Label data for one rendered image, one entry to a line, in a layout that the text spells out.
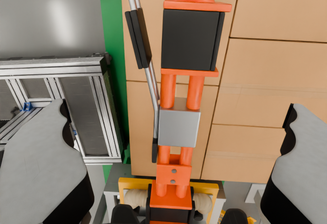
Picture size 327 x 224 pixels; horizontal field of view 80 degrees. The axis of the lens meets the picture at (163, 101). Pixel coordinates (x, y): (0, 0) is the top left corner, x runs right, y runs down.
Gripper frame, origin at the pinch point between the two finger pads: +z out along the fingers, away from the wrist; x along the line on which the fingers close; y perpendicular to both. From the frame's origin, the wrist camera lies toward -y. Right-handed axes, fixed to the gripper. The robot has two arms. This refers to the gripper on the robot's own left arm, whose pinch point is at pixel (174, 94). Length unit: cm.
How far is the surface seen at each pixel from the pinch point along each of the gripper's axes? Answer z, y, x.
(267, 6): 65, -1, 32
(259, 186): 120, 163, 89
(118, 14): 119, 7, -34
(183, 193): 13.7, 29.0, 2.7
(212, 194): 26, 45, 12
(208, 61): 12.2, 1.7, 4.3
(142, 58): 12.2, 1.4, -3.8
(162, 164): 13.4, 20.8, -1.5
